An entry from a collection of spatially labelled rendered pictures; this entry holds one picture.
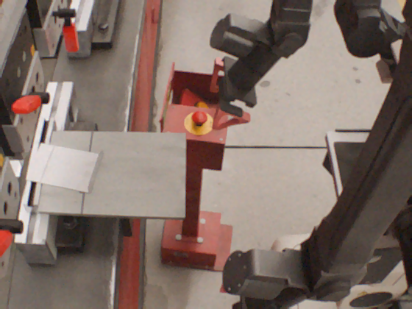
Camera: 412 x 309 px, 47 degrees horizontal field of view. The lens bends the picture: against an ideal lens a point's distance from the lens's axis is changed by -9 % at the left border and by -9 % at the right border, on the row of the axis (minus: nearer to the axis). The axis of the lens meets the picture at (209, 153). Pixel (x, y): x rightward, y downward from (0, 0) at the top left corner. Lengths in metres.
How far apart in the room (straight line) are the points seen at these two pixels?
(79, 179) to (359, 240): 0.56
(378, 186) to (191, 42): 2.26
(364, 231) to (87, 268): 0.61
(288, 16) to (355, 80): 1.82
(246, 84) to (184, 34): 1.77
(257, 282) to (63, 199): 0.43
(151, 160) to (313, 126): 1.49
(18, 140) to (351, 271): 0.47
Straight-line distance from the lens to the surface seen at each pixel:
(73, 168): 0.95
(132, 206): 0.89
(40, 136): 1.01
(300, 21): 0.85
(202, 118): 1.25
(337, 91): 2.54
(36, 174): 0.96
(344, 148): 0.96
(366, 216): 0.49
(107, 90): 1.23
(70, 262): 1.00
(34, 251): 0.96
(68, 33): 0.89
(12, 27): 0.69
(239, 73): 0.93
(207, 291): 1.89
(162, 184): 0.91
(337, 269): 0.58
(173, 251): 1.84
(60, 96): 1.11
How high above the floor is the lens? 1.77
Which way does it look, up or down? 54 degrees down
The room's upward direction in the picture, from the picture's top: 6 degrees clockwise
